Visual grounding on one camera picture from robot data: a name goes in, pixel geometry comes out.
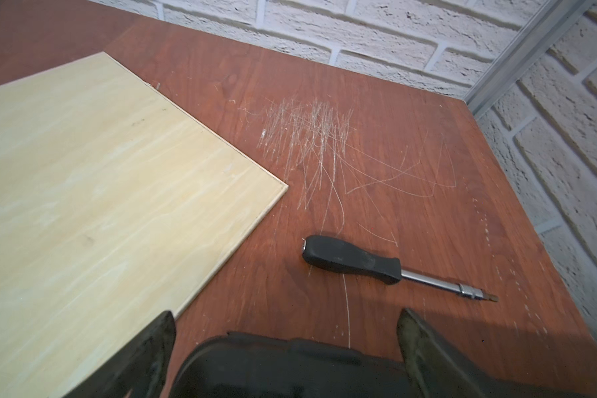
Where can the black plastic tool case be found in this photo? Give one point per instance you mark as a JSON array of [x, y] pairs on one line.
[[244, 365]]

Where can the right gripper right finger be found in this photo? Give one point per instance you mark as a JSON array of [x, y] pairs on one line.
[[434, 366]]

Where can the right corner aluminium profile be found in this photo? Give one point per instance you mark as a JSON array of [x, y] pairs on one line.
[[546, 27]]

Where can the light plywood board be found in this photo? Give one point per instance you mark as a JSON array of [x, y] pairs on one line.
[[115, 206]]

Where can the black handled screwdriver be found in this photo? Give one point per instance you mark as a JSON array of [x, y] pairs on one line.
[[338, 256]]

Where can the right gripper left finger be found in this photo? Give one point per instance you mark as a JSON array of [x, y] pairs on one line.
[[139, 369]]

